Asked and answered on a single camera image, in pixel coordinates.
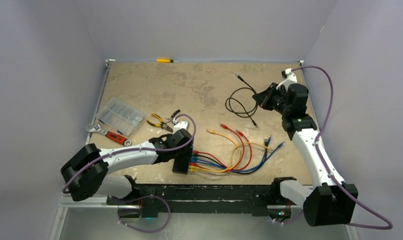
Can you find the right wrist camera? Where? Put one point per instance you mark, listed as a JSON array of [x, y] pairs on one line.
[[288, 78]]

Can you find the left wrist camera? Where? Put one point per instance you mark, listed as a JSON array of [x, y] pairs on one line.
[[180, 125]]

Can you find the yellow screwdriver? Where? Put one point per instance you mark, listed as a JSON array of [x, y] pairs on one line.
[[164, 60]]

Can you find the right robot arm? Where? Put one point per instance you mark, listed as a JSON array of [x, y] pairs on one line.
[[329, 202]]

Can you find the clear plastic parts box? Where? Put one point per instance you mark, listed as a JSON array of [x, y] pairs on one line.
[[121, 116]]

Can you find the black network switch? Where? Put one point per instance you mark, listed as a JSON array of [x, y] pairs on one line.
[[181, 163]]

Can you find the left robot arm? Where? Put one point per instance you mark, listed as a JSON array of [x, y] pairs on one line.
[[91, 170]]

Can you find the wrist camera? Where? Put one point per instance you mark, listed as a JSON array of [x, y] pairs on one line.
[[180, 125], [288, 78]]

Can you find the yellow handled pliers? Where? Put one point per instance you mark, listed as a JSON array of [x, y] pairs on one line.
[[163, 124]]

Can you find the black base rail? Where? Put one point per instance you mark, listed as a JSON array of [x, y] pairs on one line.
[[256, 200]]

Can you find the red handled adjustable wrench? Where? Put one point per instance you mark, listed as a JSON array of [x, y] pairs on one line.
[[96, 128]]

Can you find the aluminium table frame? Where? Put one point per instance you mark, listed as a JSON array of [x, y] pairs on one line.
[[329, 201]]

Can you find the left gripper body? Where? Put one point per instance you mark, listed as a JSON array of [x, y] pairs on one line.
[[187, 150]]

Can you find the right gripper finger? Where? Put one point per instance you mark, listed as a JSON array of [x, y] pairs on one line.
[[272, 105], [265, 95]]

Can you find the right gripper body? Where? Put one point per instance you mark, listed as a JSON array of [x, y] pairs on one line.
[[280, 94]]

